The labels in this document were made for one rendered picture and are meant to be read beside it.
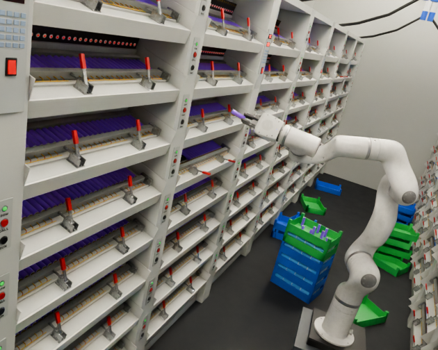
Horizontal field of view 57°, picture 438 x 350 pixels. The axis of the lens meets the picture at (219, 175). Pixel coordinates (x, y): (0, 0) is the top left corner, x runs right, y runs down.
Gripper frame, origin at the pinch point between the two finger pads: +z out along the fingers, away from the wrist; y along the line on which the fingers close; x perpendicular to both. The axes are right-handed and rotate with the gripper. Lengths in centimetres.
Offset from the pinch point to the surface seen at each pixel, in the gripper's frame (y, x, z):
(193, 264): 65, 55, 2
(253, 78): -27.1, 18.2, 10.8
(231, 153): 5.9, 39.9, 8.0
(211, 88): 0.9, -18.2, 13.8
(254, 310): 73, 100, -35
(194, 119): 11.6, -6.6, 18.0
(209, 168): 22.7, 16.2, 8.7
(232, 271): 59, 127, -11
